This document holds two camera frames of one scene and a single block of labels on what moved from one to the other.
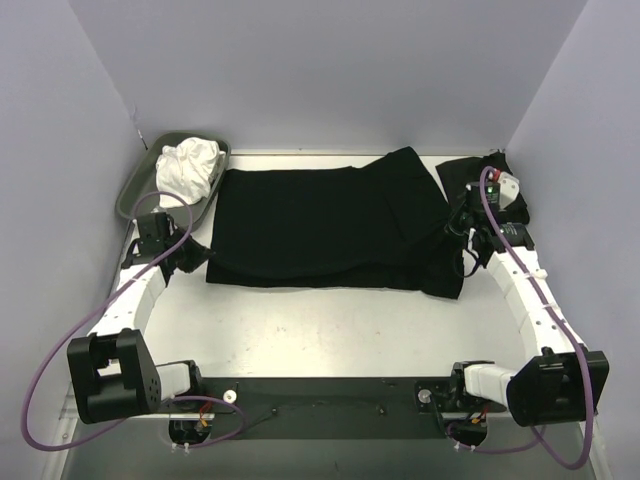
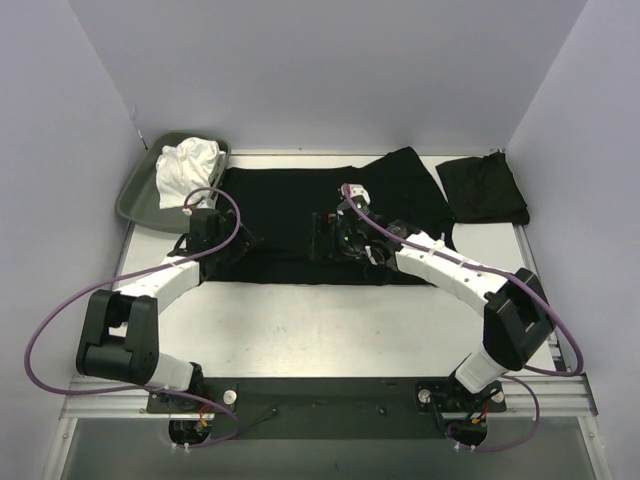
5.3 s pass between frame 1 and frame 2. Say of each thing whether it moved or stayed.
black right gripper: moved
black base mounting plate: stayed
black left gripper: moved
